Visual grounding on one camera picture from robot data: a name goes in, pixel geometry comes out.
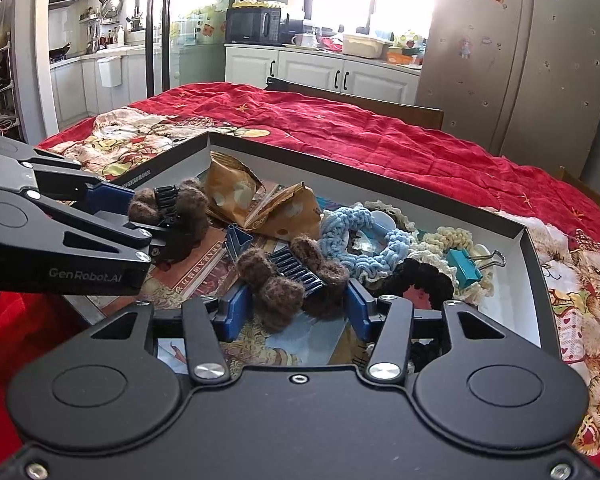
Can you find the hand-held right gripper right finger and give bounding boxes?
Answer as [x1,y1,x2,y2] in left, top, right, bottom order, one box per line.
[347,280,513,381]

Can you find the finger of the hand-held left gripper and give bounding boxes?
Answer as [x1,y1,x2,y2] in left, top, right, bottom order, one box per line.
[22,159,136,206]
[35,195,191,263]

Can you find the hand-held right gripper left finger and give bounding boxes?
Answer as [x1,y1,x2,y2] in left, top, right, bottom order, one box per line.
[87,282,253,383]

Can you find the brown fuzzy navy hair clip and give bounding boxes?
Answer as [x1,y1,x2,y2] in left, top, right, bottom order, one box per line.
[237,237,351,332]

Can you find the black white-trimmed scrunchie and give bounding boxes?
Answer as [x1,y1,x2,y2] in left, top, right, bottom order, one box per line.
[375,260,456,371]

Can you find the dark blue binder clip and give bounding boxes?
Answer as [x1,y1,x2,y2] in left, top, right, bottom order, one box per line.
[225,225,253,261]

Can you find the light blue knitted scrunchie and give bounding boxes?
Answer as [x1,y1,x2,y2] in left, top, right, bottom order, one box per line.
[320,207,411,281]

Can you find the brown white-trimmed scrunchie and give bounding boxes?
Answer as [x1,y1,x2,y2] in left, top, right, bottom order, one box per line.
[355,201,423,238]

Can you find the teal binder clip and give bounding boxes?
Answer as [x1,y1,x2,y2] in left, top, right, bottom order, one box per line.
[445,247,507,283]

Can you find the cream knitted scrunchie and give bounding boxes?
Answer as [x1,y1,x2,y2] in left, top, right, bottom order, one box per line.
[410,227,496,303]

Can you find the brown triangular snack packet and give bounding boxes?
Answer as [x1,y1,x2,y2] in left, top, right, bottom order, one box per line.
[245,182,323,238]
[202,152,266,226]

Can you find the black shallow box tray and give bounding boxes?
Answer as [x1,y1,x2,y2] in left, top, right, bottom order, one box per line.
[62,132,563,376]

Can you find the white hanging bin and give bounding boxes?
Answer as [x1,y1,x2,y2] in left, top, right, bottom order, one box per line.
[97,56,123,88]

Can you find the red printed blanket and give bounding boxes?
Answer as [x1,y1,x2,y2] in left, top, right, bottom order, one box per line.
[0,80,600,456]

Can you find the black microwave oven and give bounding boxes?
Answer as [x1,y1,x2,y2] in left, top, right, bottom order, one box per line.
[225,7,291,46]

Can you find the white kitchen cabinets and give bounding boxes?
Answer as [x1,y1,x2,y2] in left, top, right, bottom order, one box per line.
[225,42,421,106]

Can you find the orange box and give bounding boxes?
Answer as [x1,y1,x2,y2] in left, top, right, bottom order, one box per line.
[387,47,423,66]

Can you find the white plastic basin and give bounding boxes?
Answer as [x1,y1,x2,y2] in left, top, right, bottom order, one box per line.
[342,34,386,58]

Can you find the beige double-door refrigerator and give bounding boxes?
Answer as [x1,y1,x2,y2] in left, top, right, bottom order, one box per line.
[415,0,600,161]

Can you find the black sliding door frame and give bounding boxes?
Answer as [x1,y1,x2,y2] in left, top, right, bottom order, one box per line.
[147,0,173,96]

